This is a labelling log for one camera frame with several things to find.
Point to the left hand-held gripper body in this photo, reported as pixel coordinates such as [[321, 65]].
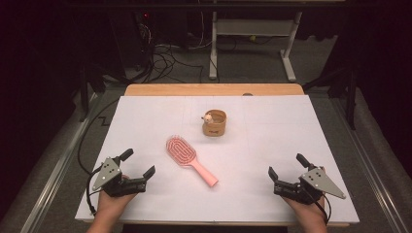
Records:
[[108, 174]]

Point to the aluminium floor rail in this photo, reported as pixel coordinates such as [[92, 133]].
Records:
[[369, 174], [55, 171]]

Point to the black metal stand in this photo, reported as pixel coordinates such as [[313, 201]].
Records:
[[89, 87], [346, 87]]

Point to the white table cover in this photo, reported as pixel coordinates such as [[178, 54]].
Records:
[[246, 168]]

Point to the tan cup with bear figurine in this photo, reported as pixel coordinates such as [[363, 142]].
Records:
[[215, 128]]

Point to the person's right hand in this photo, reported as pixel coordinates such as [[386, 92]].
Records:
[[311, 213]]

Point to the person's left hand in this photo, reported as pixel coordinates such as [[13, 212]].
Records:
[[110, 207]]

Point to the pink hairbrush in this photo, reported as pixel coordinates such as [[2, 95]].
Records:
[[180, 150]]

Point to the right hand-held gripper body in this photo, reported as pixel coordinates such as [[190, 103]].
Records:
[[315, 183]]

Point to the white metal desk frame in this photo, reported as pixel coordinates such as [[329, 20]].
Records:
[[252, 27]]

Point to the black computer tower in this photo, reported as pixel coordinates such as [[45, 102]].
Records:
[[129, 39]]

